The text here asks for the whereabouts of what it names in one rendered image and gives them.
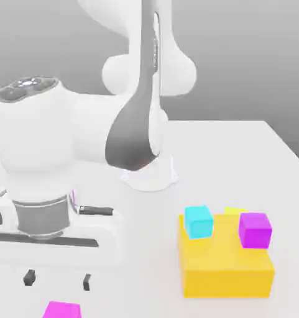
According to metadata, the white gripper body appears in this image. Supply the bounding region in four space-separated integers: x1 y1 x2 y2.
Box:
0 214 126 271

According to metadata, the small purple cube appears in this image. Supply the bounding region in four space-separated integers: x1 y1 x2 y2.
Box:
237 212 274 250

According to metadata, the small cyan cube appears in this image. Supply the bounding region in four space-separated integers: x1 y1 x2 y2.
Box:
184 205 214 240

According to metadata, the small yellow cube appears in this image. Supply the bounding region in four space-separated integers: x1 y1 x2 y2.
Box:
224 207 249 216

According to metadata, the large orange box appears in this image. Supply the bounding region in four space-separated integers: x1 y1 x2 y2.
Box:
178 213 276 299

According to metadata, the small magenta cube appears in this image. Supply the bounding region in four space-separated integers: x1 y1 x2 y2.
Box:
41 301 82 318

